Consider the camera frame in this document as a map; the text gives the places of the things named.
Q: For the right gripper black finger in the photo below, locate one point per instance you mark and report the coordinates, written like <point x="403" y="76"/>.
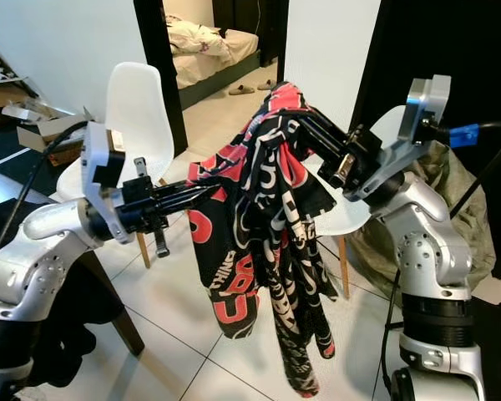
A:
<point x="319" y="129"/>

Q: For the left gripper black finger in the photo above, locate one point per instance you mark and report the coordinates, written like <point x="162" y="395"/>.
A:
<point x="185" y="208"/>
<point x="194" y="194"/>

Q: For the black red patterned shirt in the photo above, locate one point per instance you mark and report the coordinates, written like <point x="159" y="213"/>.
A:
<point x="259" y="251"/>

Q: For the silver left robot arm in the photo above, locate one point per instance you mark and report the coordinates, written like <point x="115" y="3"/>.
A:
<point x="33" y="267"/>

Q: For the beige slipper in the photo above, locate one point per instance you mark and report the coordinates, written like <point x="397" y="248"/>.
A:
<point x="240" y="88"/>
<point x="267" y="84"/>

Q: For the open cardboard box white contents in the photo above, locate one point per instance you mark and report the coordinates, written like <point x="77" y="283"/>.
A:
<point x="63" y="152"/>

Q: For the bed with white bedding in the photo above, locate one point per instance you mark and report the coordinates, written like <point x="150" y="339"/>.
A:
<point x="225" y="54"/>

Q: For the olive green cloth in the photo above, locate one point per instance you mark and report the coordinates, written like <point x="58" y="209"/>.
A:
<point x="459" y="217"/>

